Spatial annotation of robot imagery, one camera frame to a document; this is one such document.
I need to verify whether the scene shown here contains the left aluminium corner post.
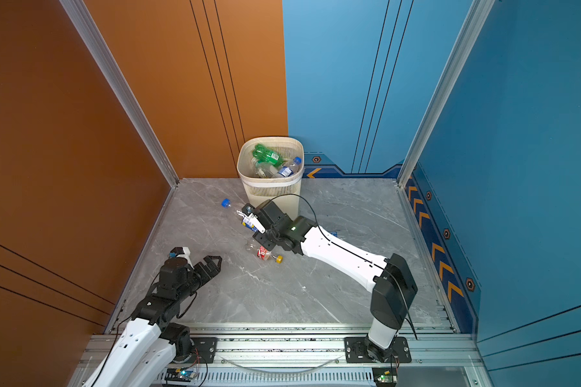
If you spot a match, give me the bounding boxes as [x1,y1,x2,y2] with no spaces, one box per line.
[60,0,179,189]

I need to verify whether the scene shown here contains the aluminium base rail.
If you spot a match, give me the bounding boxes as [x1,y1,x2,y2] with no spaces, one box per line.
[69,323,491,386]

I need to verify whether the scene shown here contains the right green circuit board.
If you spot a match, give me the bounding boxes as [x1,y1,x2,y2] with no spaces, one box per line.
[372,368,398,387]

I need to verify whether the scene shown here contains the clear bottle green cap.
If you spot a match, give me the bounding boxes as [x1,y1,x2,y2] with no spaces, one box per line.
[254,161,279,178]

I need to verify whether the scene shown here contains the green Sprite bottle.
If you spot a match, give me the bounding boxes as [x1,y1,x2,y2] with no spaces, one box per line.
[252,144,284,168]

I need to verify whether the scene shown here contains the small bottle red white label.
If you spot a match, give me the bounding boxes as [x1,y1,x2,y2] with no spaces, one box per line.
[245,240,283,264]

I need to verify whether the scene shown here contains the aluminium corner post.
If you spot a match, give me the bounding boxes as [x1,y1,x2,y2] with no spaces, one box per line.
[60,0,179,189]
[396,0,495,189]

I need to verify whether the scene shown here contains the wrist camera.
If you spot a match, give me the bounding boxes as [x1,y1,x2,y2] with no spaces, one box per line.
[169,247,192,265]
[240,203,266,234]

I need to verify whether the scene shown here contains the clear bottle blue yellow label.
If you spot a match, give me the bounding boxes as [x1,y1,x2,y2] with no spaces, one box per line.
[221,198,258,232]

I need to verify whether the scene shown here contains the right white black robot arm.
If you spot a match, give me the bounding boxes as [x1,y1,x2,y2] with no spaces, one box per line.
[241,199,418,364]

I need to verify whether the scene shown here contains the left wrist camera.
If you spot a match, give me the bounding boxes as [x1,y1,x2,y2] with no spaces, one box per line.
[169,247,192,265]

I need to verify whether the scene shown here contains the cream slatted waste bin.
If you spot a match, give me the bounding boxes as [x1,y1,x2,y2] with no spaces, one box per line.
[237,136,305,219]

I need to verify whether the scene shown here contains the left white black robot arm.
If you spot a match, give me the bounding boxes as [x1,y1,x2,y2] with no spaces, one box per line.
[84,253,223,386]

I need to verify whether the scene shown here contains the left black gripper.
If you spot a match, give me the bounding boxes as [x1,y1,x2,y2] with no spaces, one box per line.
[178,255,222,305]

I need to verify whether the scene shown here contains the green circuit board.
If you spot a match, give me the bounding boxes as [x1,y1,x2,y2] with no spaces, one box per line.
[372,368,398,387]
[163,369,199,385]

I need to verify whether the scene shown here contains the left green circuit board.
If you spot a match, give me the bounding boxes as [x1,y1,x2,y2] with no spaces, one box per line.
[163,369,199,385]

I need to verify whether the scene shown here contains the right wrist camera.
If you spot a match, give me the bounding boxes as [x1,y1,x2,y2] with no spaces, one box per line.
[240,203,266,234]

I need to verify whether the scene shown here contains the right aluminium corner post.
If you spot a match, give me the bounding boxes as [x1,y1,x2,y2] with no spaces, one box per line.
[396,0,495,189]

